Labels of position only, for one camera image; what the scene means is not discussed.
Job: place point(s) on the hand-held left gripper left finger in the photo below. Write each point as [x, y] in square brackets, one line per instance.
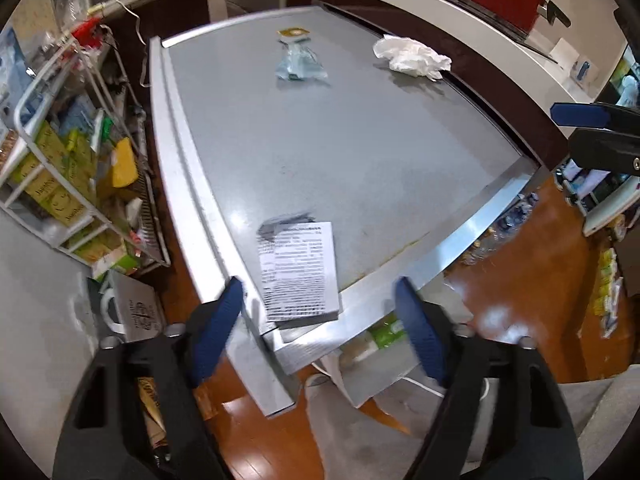
[215, 330]

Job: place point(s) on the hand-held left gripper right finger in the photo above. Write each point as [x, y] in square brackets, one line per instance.
[425, 330]

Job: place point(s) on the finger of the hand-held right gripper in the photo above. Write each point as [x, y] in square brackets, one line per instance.
[605, 152]
[580, 114]

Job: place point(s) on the printed paper leaflet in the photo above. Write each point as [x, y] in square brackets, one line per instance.
[300, 270]

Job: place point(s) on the tablet screen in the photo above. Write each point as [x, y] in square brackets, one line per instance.
[625, 80]

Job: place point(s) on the white card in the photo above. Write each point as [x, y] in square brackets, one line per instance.
[565, 52]

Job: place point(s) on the black induction cooktop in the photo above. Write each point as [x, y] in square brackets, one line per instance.
[535, 49]

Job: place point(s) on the white paper bag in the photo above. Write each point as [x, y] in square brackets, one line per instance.
[132, 310]

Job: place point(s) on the brown paper bag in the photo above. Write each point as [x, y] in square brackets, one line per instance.
[150, 400]

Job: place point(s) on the pack of water bottles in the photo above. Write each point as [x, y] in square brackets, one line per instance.
[505, 220]

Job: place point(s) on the yellow snack packets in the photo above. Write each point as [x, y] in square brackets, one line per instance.
[607, 285]

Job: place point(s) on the crumpled white tissue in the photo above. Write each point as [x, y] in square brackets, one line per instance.
[410, 55]

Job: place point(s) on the yellow package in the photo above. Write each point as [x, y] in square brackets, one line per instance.
[122, 162]

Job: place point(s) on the stack of yellow green boxes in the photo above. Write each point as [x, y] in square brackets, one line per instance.
[50, 180]

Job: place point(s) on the white rack cart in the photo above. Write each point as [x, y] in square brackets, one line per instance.
[30, 150]

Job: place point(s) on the clear plastic wrapper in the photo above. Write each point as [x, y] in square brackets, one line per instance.
[300, 60]

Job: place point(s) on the small gold foil packet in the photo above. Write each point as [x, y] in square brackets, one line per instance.
[292, 33]

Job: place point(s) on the red snack bag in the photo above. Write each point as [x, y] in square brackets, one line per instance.
[87, 30]

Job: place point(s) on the blue and white bag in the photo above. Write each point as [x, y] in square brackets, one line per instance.
[12, 65]

